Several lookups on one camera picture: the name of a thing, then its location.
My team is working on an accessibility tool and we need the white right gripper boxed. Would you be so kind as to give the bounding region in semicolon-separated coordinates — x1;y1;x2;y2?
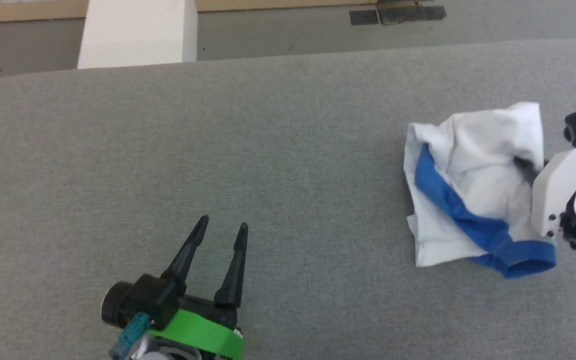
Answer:
513;142;576;238

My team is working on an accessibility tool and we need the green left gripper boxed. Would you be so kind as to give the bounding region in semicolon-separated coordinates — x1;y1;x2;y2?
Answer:
148;215;249;360

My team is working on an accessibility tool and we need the blue and white t-shirt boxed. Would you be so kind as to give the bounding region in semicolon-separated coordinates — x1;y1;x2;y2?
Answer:
403;102;557;279

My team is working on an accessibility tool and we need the small dark floor mat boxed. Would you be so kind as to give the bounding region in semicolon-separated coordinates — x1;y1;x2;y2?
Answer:
349;9;380;26

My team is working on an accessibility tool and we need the white box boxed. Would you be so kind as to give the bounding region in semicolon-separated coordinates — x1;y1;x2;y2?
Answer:
77;0;199;70

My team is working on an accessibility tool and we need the lemon print partition screen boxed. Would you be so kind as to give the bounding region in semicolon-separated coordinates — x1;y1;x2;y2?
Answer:
0;0;379;24

